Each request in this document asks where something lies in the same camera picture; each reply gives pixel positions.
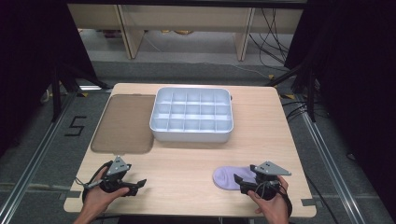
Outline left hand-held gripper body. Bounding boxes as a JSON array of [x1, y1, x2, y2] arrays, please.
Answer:
[[98, 156, 134, 194]]

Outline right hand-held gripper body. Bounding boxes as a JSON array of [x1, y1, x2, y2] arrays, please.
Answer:
[[249, 161, 292, 201]]

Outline purple sock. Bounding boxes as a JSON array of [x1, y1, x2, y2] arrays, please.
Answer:
[[212, 165, 258, 191]]

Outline white divided storage box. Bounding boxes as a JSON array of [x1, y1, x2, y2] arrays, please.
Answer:
[[148, 86, 234, 144]]

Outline person's right hand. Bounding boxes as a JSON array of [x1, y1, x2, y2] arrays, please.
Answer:
[[247, 175, 290, 219]]

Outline person's left hand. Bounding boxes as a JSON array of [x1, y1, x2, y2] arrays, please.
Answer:
[[82, 167, 131, 215]]

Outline translucent brown lid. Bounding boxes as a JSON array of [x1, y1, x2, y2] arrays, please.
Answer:
[[90, 93, 157, 155]]

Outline black metal stand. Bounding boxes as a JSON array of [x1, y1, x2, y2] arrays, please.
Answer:
[[264, 60, 318, 123], [50, 60, 111, 123]]

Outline black curtain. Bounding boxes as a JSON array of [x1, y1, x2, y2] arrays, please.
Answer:
[[284, 0, 396, 220], [0, 0, 98, 158]]

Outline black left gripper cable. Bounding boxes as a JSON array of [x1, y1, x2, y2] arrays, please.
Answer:
[[74, 160, 114, 204]]

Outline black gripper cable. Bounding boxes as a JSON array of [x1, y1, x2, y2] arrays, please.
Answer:
[[74, 160, 114, 204], [279, 183, 294, 218]]

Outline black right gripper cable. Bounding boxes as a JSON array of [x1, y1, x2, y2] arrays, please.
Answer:
[[279, 183, 294, 218]]

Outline thin black floor cable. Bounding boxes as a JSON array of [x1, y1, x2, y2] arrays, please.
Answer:
[[305, 173, 341, 224]]

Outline aluminium floor rail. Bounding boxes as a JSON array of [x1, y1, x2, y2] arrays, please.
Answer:
[[300, 108, 369, 224], [0, 91, 78, 224]]

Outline black floor cables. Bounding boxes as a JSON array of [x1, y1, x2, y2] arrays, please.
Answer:
[[280, 98, 310, 121]]

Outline white floor cable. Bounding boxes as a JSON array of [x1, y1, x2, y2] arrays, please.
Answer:
[[142, 30, 273, 80]]

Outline bundle of black hanging cables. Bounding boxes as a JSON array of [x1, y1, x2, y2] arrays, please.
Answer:
[[247, 7, 291, 67]]

